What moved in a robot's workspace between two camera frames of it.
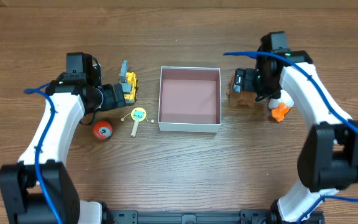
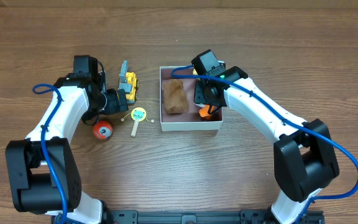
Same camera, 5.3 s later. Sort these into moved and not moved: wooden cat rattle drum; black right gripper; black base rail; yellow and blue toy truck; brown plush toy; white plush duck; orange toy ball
Moved: black right gripper; white plush duck; brown plush toy
Not moved: yellow and blue toy truck; black base rail; wooden cat rattle drum; orange toy ball
